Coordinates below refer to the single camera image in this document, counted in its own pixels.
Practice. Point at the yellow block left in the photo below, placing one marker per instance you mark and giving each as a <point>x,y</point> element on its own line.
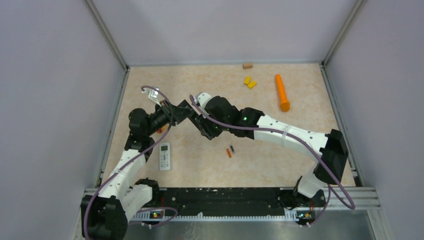
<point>247,80</point>

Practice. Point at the tan wooden block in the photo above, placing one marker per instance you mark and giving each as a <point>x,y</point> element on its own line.
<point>247,65</point>

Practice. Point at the black remote control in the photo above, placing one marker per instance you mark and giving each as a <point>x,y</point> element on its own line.
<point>196,120</point>

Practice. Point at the yellow toy car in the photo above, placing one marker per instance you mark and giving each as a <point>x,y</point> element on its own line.
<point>159,131</point>

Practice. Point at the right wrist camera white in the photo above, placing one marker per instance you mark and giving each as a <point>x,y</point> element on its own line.
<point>202,98</point>

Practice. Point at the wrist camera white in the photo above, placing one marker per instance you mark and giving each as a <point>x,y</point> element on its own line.
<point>202,98</point>
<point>152,94</point>

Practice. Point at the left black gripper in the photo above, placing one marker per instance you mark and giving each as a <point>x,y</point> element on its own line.
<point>179,114</point>

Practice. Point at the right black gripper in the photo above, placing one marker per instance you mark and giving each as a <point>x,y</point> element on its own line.
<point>204,124</point>

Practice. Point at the orange toy carrot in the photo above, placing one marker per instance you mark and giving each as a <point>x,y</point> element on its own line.
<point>283,101</point>

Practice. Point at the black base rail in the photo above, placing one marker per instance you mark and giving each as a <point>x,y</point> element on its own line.
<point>225,202</point>

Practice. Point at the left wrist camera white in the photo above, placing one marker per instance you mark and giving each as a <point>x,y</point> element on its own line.
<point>152,94</point>

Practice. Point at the white remote control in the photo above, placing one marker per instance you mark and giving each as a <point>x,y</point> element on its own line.
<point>164,157</point>

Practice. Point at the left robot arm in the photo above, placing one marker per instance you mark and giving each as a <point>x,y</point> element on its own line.
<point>106,213</point>

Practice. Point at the yellow block right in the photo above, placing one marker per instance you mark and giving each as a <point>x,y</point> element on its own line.
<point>252,84</point>

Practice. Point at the yellow block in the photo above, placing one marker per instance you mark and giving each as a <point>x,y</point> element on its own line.
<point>252,84</point>
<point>247,80</point>

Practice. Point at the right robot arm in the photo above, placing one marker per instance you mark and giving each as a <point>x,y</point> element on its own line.
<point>328,150</point>

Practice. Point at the orange battery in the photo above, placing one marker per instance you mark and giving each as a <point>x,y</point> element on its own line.
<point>229,153</point>

